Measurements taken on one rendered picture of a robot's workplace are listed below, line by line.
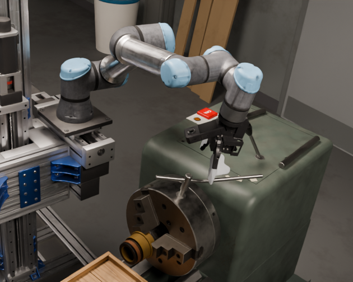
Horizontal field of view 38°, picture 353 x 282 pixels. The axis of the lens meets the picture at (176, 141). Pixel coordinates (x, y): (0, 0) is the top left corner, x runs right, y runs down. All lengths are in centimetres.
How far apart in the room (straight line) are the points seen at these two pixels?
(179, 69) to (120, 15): 439
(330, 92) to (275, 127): 259
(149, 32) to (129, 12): 403
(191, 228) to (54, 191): 81
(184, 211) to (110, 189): 211
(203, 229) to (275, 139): 53
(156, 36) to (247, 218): 65
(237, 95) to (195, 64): 14
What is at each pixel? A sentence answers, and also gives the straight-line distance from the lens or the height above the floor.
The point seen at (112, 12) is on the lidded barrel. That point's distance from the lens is 567.
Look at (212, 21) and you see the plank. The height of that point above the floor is 72.
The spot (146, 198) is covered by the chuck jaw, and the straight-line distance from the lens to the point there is 163.
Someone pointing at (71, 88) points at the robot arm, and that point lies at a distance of 203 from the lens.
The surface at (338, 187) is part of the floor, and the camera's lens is 416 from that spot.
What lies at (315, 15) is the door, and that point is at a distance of 458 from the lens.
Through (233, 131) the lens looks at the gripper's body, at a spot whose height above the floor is 150.
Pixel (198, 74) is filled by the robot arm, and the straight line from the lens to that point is 134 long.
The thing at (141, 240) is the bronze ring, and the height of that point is 112.
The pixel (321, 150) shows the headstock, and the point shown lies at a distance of 198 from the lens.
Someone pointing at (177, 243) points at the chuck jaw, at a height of 110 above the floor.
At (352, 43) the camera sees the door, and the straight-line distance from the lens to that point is 442.
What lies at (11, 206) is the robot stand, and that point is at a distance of 214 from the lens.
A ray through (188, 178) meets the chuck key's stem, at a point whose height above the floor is 131.
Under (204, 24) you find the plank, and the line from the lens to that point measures 505.
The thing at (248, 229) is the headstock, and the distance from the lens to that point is 168.
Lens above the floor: 219
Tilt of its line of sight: 31 degrees down
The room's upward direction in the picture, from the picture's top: 7 degrees clockwise
